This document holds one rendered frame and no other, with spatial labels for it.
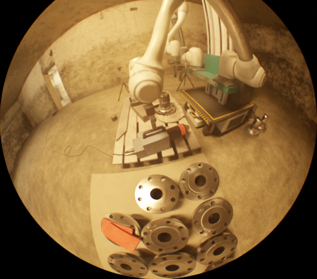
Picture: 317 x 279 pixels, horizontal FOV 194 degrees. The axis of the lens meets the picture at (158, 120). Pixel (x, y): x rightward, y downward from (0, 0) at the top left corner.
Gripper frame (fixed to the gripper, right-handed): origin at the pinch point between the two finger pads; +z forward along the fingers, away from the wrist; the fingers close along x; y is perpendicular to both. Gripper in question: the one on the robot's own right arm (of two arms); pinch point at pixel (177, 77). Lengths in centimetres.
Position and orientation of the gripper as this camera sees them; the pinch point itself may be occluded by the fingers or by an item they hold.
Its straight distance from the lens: 100.4
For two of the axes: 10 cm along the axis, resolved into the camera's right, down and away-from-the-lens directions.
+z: 1.2, 7.4, 6.6
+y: 9.6, -2.5, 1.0
